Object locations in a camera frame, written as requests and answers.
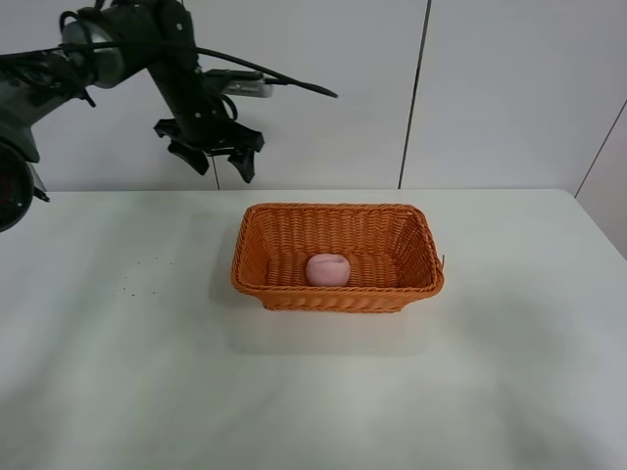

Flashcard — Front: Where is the orange wicker basket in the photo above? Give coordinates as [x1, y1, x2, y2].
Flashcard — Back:
[230, 203, 445, 313]

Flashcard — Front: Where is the black cable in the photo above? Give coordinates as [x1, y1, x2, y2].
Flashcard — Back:
[58, 9, 340, 99]

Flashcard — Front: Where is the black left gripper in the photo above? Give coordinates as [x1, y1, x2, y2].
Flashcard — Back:
[149, 48, 265, 183]

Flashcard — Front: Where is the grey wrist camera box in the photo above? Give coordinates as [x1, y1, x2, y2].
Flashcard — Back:
[203, 69, 273, 98]

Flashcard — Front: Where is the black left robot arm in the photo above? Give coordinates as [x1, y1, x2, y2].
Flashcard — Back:
[1, 1, 265, 230]

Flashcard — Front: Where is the pink peach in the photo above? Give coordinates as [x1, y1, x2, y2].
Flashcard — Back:
[306, 254, 351, 287]

